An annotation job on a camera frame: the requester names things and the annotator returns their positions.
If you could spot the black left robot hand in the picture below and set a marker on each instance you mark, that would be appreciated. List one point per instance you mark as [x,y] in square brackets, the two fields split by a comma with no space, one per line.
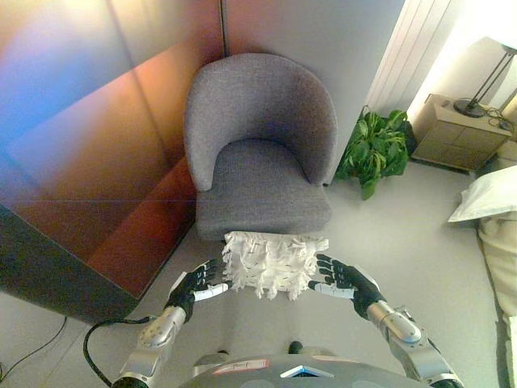
[190,285]

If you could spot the green potted plant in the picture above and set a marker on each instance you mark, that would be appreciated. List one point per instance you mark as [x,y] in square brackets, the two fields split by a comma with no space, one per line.
[375,149]

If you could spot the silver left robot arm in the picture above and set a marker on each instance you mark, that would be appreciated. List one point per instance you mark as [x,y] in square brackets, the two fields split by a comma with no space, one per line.
[155,335]

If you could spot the beige nightstand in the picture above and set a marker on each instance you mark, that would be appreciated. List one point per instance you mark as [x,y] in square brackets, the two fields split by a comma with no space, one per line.
[456,137]

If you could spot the white pleated curtain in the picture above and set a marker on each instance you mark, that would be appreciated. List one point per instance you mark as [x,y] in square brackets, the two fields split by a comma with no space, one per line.
[404,48]

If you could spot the grey fabric armchair sofa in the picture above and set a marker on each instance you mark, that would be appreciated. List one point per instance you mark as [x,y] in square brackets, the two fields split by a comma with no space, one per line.
[258,121]

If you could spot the white shaggy cloth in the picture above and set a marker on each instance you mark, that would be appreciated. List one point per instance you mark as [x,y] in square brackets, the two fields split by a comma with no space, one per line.
[274,262]

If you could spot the bed with cream duvet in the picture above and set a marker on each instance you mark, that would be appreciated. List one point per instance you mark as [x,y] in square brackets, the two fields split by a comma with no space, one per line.
[503,258]

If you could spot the grey robot torso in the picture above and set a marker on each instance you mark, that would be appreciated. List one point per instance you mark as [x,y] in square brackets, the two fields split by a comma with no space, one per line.
[258,374]

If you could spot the dark stemmed table lamp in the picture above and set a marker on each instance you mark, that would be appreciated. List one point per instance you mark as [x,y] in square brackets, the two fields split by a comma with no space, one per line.
[490,77]

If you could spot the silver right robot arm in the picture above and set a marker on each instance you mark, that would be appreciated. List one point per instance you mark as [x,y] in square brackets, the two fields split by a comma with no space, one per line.
[408,335]

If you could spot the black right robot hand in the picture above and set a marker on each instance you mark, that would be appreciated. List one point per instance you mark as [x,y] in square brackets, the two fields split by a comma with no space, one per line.
[351,283]

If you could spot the white bed pillow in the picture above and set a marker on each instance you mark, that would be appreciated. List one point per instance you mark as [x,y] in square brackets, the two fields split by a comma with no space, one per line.
[490,194]

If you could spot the dark glossy wooden cabinet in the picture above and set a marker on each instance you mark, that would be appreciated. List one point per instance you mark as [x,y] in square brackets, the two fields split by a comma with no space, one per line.
[101,182]

